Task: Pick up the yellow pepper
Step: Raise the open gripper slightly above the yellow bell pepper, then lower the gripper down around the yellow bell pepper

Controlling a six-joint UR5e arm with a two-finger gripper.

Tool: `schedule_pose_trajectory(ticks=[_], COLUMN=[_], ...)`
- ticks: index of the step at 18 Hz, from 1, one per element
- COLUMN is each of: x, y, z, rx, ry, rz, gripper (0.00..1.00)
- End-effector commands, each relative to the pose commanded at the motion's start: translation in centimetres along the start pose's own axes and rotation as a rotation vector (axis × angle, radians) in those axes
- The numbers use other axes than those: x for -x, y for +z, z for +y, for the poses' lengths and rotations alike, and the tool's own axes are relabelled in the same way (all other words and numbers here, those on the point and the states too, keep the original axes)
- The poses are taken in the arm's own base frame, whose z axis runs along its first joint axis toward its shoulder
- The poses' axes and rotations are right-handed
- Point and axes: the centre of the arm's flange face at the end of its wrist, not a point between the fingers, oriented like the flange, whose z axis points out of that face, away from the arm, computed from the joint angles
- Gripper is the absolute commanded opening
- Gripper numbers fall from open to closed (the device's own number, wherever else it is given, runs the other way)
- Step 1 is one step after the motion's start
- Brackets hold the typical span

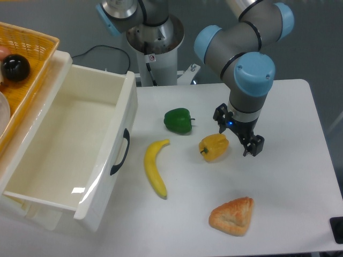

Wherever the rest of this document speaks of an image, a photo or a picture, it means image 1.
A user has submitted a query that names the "yellow woven basket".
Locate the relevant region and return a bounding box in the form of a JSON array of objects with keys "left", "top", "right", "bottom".
[{"left": 1, "top": 22, "right": 59, "bottom": 152}]

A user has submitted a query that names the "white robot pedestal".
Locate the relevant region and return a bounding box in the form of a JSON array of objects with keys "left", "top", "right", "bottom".
[{"left": 126, "top": 15, "right": 200, "bottom": 87}]

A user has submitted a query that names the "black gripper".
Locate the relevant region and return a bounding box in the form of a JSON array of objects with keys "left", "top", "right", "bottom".
[{"left": 213, "top": 103, "right": 265, "bottom": 156}]

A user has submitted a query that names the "white plastic drawer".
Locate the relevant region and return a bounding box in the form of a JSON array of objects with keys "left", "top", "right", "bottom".
[{"left": 1, "top": 65, "right": 138, "bottom": 231}]

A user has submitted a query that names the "yellow banana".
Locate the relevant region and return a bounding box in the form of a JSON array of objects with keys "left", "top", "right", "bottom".
[{"left": 144, "top": 139, "right": 170, "bottom": 199}]

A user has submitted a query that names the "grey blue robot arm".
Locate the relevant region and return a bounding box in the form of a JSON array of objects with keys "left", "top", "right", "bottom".
[{"left": 96, "top": 1, "right": 294, "bottom": 156}]

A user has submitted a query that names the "black round eggplant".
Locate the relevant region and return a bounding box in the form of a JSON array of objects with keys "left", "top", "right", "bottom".
[{"left": 1, "top": 54, "right": 31, "bottom": 82}]

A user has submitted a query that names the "triangular pastry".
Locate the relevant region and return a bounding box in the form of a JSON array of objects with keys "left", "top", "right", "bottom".
[{"left": 208, "top": 197, "right": 254, "bottom": 237}]

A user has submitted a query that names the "black object at table edge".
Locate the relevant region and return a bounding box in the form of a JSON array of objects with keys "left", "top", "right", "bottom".
[{"left": 329, "top": 216, "right": 343, "bottom": 244}]

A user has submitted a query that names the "yellow bell pepper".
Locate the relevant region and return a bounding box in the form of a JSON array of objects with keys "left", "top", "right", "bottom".
[{"left": 198, "top": 133, "right": 229, "bottom": 162}]

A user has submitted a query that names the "green bell pepper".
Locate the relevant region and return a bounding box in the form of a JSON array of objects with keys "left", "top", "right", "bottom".
[{"left": 163, "top": 108, "right": 195, "bottom": 134}]

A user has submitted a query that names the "white plate in basket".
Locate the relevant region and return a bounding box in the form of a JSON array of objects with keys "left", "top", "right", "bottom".
[{"left": 0, "top": 93, "right": 11, "bottom": 135}]

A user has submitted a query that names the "black cable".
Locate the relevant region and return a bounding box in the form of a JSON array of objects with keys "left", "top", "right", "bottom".
[{"left": 71, "top": 44, "right": 131, "bottom": 74}]

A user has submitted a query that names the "black drawer handle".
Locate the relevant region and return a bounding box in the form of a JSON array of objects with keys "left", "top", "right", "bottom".
[{"left": 110, "top": 128, "right": 131, "bottom": 176}]

